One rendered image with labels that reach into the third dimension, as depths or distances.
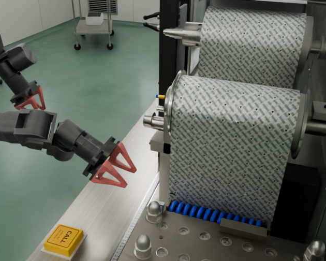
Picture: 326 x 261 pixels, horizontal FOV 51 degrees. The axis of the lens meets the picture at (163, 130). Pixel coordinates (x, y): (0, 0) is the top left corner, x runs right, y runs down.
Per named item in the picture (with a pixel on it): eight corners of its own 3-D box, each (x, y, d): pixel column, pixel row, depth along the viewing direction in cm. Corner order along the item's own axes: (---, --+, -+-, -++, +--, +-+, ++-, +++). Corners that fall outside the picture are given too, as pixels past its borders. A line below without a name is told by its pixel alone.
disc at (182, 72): (184, 115, 84) (187, 58, 76) (187, 115, 84) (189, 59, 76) (167, 150, 73) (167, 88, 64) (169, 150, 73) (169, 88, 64)
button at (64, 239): (60, 229, 89) (58, 222, 88) (84, 236, 87) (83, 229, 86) (44, 250, 83) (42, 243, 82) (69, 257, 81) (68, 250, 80)
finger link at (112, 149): (121, 191, 82) (89, 169, 81) (132, 174, 88) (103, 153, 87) (134, 175, 78) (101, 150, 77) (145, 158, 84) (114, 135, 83)
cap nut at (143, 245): (137, 242, 69) (137, 226, 67) (154, 247, 68) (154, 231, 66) (131, 257, 66) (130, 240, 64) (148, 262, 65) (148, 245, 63)
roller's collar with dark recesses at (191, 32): (187, 42, 96) (188, 19, 93) (208, 44, 95) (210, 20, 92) (181, 48, 91) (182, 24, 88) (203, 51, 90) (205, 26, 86)
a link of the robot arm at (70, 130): (51, 128, 76) (67, 112, 80) (47, 141, 82) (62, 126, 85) (76, 146, 77) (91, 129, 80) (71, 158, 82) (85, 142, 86)
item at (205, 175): (168, 202, 81) (171, 136, 72) (270, 226, 75) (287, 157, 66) (168, 203, 81) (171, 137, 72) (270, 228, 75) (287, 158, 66)
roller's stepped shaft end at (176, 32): (165, 35, 96) (165, 24, 94) (186, 38, 94) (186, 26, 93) (161, 39, 93) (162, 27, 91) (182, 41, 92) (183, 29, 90)
